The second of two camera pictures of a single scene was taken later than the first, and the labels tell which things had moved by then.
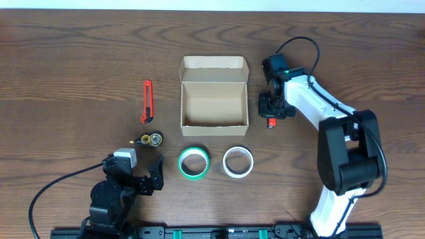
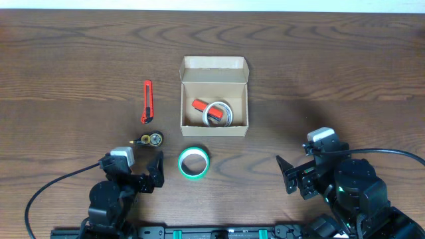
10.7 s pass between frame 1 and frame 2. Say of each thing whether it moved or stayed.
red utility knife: stayed
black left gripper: stayed
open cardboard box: stayed
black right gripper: moved
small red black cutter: moved
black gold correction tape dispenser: stayed
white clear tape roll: moved
